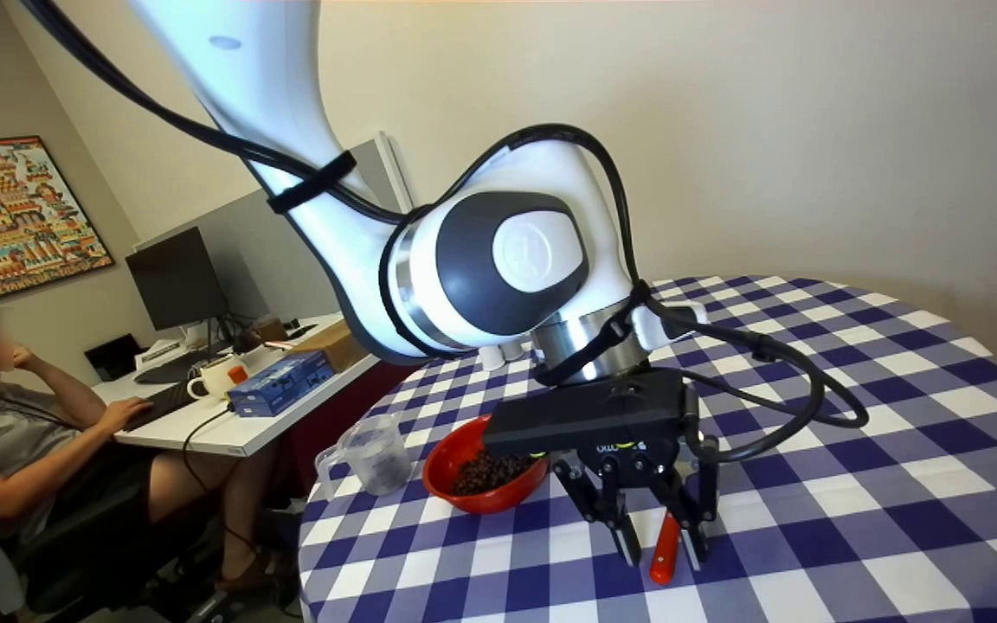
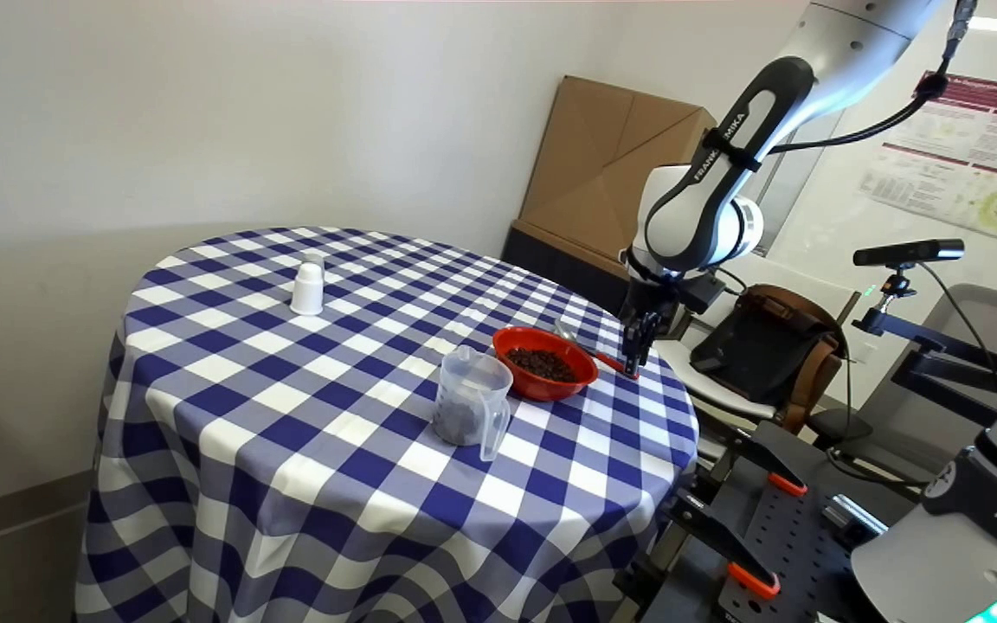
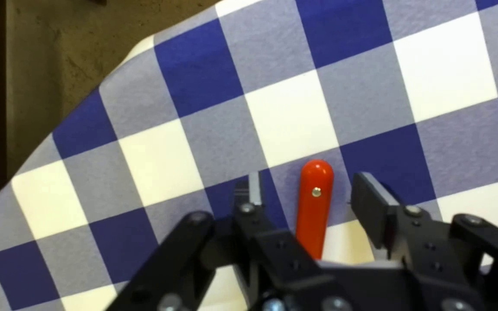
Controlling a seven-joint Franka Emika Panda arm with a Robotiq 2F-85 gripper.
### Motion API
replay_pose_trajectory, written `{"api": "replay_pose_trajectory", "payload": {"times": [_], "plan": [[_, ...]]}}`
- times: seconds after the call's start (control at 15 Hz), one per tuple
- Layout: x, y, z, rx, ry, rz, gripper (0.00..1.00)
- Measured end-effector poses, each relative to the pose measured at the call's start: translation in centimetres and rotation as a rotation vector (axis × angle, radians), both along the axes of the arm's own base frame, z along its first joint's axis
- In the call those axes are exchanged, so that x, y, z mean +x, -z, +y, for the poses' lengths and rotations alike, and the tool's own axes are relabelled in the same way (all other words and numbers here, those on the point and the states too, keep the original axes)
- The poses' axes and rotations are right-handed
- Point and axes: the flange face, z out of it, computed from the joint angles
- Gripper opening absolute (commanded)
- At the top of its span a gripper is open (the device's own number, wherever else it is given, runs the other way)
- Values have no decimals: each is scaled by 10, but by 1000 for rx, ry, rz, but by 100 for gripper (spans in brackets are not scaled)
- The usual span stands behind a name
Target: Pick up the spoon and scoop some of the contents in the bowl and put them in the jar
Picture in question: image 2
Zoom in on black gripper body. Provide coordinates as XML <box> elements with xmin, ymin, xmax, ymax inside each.
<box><xmin>620</xmin><ymin>280</ymin><xmax>688</xmax><ymax>350</ymax></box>

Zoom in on red plastic spoon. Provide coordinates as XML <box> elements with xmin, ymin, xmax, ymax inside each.
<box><xmin>585</xmin><ymin>345</ymin><xmax>645</xmax><ymax>384</ymax></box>

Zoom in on red plastic bowl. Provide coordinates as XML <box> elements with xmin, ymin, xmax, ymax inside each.
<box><xmin>488</xmin><ymin>321</ymin><xmax>604</xmax><ymax>404</ymax></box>

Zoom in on dark brown beans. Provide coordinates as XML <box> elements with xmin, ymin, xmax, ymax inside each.
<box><xmin>508</xmin><ymin>343</ymin><xmax>578</xmax><ymax>384</ymax></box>

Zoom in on black case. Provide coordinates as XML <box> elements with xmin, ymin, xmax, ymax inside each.
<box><xmin>499</xmin><ymin>221</ymin><xmax>650</xmax><ymax>332</ymax></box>

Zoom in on dark brown bag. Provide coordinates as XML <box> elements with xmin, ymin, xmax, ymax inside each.
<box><xmin>688</xmin><ymin>285</ymin><xmax>852</xmax><ymax>410</ymax></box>

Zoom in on large brown cardboard box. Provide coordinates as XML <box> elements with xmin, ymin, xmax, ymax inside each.
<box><xmin>517</xmin><ymin>74</ymin><xmax>719</xmax><ymax>276</ymax></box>

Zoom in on wooden chair white seat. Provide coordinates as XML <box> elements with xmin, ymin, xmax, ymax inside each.
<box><xmin>664</xmin><ymin>264</ymin><xmax>859</xmax><ymax>437</ymax></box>

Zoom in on clear plastic measuring cup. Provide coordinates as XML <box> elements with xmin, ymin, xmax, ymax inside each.
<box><xmin>431</xmin><ymin>343</ymin><xmax>518</xmax><ymax>449</ymax></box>

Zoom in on black orange clamp stand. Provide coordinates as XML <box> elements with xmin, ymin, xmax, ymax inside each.
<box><xmin>618</xmin><ymin>420</ymin><xmax>928</xmax><ymax>623</ymax></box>

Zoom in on blue white checkered tablecloth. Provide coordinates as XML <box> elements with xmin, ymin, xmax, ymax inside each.
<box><xmin>74</xmin><ymin>221</ymin><xmax>702</xmax><ymax>623</ymax></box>

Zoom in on small white bottle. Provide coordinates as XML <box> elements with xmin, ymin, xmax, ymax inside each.
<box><xmin>286</xmin><ymin>253</ymin><xmax>328</xmax><ymax>321</ymax></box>

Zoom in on orange handled black clamp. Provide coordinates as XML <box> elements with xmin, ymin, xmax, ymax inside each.
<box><xmin>670</xmin><ymin>489</ymin><xmax>785</xmax><ymax>607</ymax></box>
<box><xmin>738</xmin><ymin>428</ymin><xmax>813</xmax><ymax>503</ymax></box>

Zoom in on black stereo camera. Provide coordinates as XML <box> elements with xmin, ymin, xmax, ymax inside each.
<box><xmin>852</xmin><ymin>236</ymin><xmax>968</xmax><ymax>270</ymax></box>

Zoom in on blue black camera stand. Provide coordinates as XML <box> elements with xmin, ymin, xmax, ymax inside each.
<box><xmin>807</xmin><ymin>264</ymin><xmax>997</xmax><ymax>445</ymax></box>

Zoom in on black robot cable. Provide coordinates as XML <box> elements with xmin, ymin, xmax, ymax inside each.
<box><xmin>769</xmin><ymin>0</ymin><xmax>979</xmax><ymax>158</ymax></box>

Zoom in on white wall poster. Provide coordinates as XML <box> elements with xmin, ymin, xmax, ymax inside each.
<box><xmin>859</xmin><ymin>69</ymin><xmax>997</xmax><ymax>253</ymax></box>

